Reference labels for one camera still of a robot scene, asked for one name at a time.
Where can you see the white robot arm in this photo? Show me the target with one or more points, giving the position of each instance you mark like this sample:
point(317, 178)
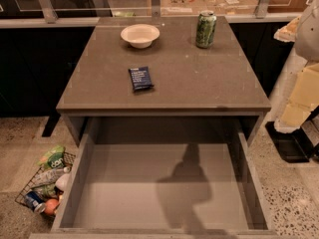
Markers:
point(305, 52)

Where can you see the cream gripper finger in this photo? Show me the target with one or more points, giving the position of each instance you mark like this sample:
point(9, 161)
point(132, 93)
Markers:
point(288, 32)
point(304, 99)

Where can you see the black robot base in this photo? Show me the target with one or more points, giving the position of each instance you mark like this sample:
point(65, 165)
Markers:
point(302, 144)

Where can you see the black wire basket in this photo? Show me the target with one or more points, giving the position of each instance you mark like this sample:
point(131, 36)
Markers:
point(48, 191)

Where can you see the blue soda can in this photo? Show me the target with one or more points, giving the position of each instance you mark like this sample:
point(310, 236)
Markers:
point(34, 202)

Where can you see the white round object in basket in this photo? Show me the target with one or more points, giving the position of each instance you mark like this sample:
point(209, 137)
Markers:
point(61, 183)

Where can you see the orange fruit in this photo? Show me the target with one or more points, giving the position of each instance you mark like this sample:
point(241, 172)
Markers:
point(51, 206)

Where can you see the grey cabinet with top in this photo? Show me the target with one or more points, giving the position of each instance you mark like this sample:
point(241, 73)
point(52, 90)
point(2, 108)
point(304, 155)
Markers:
point(188, 81)

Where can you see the white paper bowl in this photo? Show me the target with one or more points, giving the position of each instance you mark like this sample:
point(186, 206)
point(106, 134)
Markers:
point(140, 36)

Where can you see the green chip bag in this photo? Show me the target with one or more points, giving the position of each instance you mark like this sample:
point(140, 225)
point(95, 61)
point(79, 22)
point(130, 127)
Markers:
point(53, 158)

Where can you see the clear plastic water bottle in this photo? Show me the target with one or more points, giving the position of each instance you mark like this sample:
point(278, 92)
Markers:
point(50, 176)

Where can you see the open grey top drawer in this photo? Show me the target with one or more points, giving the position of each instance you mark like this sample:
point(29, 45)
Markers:
point(163, 178)

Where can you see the green soda can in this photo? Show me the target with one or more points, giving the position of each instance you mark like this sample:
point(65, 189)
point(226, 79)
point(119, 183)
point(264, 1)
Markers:
point(205, 29)

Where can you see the dark blue snack packet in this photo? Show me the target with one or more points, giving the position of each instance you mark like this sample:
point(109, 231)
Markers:
point(140, 78)

